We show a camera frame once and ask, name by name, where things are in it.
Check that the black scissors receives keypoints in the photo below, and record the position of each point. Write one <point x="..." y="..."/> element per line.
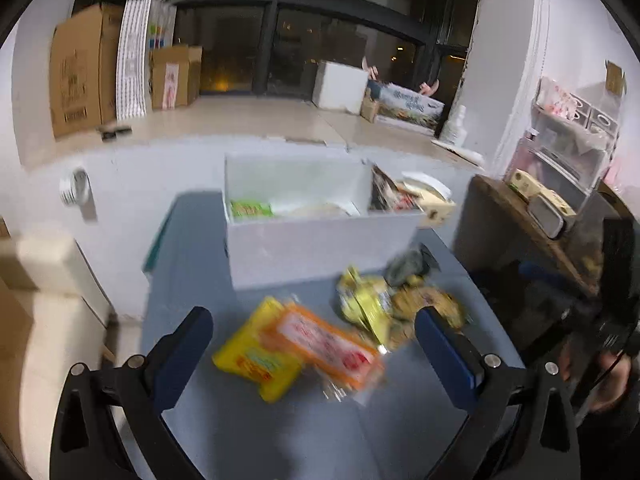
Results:
<point x="115" y="132"/>

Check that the black window frame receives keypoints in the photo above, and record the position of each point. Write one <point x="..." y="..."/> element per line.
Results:
<point x="270" y="45"/>

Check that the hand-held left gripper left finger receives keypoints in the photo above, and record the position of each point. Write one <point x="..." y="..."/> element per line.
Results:
<point x="182" y="355"/>

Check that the large cardboard box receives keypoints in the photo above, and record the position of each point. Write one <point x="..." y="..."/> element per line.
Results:
<point x="80" y="75"/>

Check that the white storage box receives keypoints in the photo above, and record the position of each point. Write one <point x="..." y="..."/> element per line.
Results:
<point x="300" y="255"/>

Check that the yellow green snack packet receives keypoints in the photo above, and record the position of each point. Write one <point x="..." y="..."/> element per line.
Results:
<point x="360" y="300"/>

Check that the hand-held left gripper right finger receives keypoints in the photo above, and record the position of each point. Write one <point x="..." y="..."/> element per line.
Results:
<point x="440" y="355"/>

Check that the long printed carton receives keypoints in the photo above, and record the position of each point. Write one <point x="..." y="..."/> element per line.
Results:
<point x="407" y="102"/>

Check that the cardboard wall holder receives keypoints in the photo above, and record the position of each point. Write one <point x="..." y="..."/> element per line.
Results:
<point x="615" y="77"/>

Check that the grey blue table cover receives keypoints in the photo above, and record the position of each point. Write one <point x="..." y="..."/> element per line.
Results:
<point x="240" y="435"/>

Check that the small cardboard box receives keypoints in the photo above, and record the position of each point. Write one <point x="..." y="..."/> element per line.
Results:
<point x="172" y="77"/>

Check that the dark grey snack packet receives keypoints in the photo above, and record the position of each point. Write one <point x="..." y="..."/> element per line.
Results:
<point x="407" y="265"/>

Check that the orange snack packet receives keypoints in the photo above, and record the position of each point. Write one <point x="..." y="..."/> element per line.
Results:
<point x="325" y="345"/>

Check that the person's right hand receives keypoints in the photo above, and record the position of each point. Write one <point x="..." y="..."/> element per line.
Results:
<point x="612" y="380"/>

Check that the cream sofa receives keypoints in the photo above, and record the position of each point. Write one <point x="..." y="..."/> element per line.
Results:
<point x="40" y="310"/>

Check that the pink floral pouch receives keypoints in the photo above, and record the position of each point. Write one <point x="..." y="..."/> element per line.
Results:
<point x="555" y="97"/>

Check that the white tube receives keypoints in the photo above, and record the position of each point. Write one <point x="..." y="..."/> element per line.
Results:
<point x="460" y="152"/>

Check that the dark red printed packet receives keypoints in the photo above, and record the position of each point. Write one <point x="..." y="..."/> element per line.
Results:
<point x="382" y="192"/>

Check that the white plastic bottle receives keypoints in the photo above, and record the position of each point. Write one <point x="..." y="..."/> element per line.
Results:
<point x="456" y="127"/>

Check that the green mat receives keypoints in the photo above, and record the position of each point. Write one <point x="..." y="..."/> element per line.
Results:
<point x="152" y="247"/>

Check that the tiny brown box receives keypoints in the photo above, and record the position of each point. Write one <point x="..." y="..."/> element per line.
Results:
<point x="369" y="108"/>

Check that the yellow green tissue pack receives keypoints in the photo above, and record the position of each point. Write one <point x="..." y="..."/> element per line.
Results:
<point x="522" y="182"/>

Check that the brown cookie packet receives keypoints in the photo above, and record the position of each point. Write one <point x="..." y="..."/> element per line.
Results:
<point x="440" y="297"/>

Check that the grey white small device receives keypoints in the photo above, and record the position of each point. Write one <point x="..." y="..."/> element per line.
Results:
<point x="547" y="215"/>

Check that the white tape roll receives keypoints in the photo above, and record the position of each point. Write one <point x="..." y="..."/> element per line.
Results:
<point x="75" y="187"/>

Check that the dotted white paper bag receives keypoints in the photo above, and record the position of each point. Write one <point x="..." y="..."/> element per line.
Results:
<point x="132" y="60"/>

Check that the beige tissue box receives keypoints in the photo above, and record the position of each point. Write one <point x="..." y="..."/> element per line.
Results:
<point x="435" y="202"/>

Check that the clear acrylic organizer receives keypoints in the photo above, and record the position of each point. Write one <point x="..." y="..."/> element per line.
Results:
<point x="570" y="145"/>

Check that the wooden side table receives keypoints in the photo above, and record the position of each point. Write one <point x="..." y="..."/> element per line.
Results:
<point x="492" y="195"/>

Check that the white foam box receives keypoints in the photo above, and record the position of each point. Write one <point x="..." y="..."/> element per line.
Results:
<point x="340" y="85"/>

